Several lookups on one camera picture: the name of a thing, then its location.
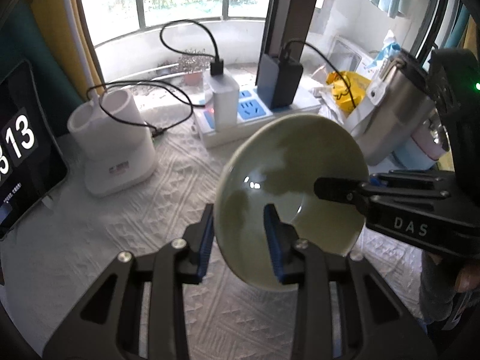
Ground cream bowl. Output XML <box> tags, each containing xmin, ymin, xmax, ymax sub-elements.
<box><xmin>214</xmin><ymin>113</ymin><xmax>368</xmax><ymax>292</ymax></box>

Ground stacked pastel bowls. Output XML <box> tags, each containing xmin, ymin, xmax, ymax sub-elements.
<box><xmin>393</xmin><ymin>119</ymin><xmax>450</xmax><ymax>171</ymax></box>

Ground person's right hand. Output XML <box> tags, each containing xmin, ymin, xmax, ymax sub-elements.
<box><xmin>454</xmin><ymin>266</ymin><xmax>480</xmax><ymax>293</ymax></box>

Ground stainless steel tumbler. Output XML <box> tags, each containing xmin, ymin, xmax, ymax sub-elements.
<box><xmin>343</xmin><ymin>49</ymin><xmax>434</xmax><ymax>166</ymax></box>

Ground yellow plastic bag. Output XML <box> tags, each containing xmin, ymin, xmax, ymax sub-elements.
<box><xmin>326</xmin><ymin>71</ymin><xmax>371</xmax><ymax>115</ymax></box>

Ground black charger adapter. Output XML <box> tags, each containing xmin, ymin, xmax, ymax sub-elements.
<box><xmin>256</xmin><ymin>54</ymin><xmax>304</xmax><ymax>111</ymax></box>

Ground white power strip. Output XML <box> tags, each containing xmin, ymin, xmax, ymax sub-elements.
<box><xmin>194</xmin><ymin>87</ymin><xmax>320</xmax><ymax>149</ymax></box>

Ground tablet showing clock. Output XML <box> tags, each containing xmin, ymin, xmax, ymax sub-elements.
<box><xmin>1</xmin><ymin>59</ymin><xmax>68</xmax><ymax>237</ymax></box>

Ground white desk lamp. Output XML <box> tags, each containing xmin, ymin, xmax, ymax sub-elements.
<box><xmin>59</xmin><ymin>0</ymin><xmax>159</xmax><ymax>199</ymax></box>

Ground white charger adapter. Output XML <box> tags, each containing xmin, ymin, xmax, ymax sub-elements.
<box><xmin>203</xmin><ymin>59</ymin><xmax>239</xmax><ymax>132</ymax></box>

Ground teal curtain left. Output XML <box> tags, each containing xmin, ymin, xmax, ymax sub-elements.
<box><xmin>0</xmin><ymin>0</ymin><xmax>86</xmax><ymax>140</ymax></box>

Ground yellow curtain left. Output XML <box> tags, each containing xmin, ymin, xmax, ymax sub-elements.
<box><xmin>28</xmin><ymin>0</ymin><xmax>104</xmax><ymax>101</ymax></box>

